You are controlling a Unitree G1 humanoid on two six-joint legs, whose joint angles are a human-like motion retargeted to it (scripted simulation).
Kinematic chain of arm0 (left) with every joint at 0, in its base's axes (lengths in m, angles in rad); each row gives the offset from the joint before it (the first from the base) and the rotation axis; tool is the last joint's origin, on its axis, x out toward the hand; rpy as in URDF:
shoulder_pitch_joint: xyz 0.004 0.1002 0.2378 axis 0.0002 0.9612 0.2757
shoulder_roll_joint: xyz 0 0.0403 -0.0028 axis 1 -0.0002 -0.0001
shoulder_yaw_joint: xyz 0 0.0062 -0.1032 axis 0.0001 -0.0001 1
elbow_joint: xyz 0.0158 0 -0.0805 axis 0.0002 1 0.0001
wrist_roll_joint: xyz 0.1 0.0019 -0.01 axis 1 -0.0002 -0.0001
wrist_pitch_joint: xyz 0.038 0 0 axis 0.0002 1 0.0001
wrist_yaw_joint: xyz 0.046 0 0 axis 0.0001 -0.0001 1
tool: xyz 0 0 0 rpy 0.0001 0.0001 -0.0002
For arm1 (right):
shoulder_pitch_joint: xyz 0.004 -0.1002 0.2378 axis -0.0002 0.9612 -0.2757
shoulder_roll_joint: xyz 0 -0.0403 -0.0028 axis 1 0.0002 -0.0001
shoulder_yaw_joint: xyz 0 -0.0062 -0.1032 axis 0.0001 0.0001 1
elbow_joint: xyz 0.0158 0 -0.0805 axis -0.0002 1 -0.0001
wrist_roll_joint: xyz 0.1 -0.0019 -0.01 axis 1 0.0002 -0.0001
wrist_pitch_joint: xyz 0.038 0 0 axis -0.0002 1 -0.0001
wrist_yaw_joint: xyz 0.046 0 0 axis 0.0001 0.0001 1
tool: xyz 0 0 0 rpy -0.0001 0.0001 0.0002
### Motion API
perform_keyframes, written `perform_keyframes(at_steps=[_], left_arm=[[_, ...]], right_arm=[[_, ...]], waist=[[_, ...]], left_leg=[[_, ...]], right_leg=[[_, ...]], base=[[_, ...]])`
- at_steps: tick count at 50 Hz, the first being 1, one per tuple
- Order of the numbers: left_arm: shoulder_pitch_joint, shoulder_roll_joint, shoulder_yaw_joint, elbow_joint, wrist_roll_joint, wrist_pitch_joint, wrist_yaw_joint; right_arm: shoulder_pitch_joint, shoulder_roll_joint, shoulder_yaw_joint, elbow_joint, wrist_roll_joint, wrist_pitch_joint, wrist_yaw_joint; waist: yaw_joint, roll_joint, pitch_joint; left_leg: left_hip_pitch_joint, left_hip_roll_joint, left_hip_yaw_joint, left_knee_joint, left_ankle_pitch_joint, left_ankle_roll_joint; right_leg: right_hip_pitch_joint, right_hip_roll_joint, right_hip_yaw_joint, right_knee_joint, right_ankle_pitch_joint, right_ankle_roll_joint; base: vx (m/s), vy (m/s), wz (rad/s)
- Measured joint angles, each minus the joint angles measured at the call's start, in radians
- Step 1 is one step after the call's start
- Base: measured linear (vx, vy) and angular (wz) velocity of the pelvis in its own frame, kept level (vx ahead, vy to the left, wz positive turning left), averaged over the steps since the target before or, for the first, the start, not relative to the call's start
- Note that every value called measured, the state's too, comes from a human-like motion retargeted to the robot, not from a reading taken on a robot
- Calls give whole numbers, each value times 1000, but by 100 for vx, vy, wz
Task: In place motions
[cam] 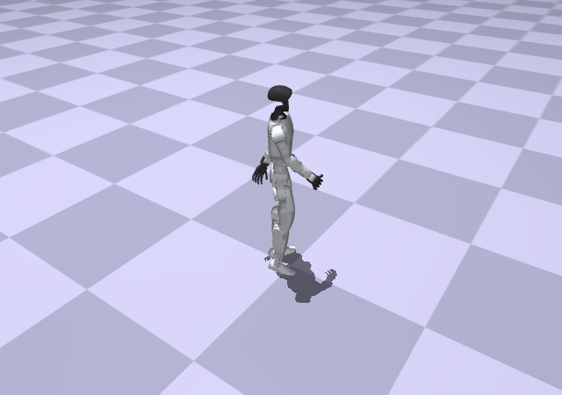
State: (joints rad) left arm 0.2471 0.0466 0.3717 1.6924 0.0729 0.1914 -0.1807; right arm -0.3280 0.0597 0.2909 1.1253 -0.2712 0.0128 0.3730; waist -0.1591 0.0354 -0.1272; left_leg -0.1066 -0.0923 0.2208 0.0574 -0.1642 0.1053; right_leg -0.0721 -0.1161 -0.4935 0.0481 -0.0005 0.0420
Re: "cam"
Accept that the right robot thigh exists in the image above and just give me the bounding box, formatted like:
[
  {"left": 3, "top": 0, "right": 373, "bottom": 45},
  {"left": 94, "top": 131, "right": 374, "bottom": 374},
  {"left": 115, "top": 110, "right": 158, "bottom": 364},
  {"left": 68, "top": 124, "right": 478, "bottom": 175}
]
[{"left": 272, "top": 180, "right": 295, "bottom": 237}]

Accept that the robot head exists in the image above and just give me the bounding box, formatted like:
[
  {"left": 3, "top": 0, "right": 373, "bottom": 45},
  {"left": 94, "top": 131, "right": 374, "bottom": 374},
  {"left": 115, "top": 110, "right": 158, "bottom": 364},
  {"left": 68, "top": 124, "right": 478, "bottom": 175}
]
[{"left": 268, "top": 85, "right": 292, "bottom": 121}]

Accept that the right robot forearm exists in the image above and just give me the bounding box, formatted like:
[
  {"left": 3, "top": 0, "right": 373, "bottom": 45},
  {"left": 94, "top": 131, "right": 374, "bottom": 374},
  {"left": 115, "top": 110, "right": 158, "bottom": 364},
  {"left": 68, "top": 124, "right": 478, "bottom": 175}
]
[{"left": 288, "top": 158, "right": 316, "bottom": 182}]

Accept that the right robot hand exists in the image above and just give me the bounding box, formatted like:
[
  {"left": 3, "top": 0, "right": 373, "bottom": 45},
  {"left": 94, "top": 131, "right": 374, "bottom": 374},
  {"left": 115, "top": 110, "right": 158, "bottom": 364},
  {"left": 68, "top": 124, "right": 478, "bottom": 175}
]
[{"left": 307, "top": 172, "right": 323, "bottom": 190}]

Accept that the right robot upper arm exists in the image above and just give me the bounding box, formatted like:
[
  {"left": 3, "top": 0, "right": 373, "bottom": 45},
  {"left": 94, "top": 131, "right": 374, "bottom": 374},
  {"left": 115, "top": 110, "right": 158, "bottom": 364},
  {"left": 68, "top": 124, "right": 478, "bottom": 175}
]
[{"left": 270, "top": 126, "right": 298, "bottom": 167}]

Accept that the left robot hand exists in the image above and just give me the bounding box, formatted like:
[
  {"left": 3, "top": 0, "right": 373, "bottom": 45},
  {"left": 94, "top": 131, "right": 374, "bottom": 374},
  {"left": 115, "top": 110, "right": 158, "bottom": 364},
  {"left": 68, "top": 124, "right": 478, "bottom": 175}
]
[{"left": 252, "top": 156, "right": 269, "bottom": 184}]

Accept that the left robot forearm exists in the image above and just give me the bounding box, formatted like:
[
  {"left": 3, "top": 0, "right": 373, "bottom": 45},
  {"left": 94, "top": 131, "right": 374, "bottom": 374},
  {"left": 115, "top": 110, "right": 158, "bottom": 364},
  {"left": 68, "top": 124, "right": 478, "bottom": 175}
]
[{"left": 263, "top": 142, "right": 270, "bottom": 164}]

